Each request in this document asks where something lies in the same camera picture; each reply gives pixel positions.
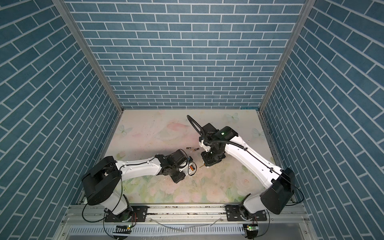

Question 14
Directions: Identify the white remote control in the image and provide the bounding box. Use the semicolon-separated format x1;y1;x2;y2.
187;162;197;176

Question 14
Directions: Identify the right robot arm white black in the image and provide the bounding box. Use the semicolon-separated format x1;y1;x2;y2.
197;124;295;219

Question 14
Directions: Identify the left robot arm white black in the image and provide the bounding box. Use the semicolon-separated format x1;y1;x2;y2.
82;149;193;216

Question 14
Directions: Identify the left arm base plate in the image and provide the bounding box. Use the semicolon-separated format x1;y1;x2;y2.
105;206;149;224

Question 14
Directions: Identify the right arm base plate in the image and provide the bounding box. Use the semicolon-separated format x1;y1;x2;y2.
224;204;267;222

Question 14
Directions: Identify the white slotted cable duct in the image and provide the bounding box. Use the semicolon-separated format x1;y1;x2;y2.
68;224;245;237

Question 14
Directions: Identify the aluminium front rail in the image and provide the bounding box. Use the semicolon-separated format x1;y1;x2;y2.
62;203;310;225

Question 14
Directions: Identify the right aluminium corner post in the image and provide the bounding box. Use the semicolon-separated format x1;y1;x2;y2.
259;0;316;113

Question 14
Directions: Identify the aluminium corner post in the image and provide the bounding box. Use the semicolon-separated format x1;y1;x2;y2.
259;0;316;113
52;0;124;114

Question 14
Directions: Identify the left aluminium corner post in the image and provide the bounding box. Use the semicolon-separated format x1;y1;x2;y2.
52;0;124;114

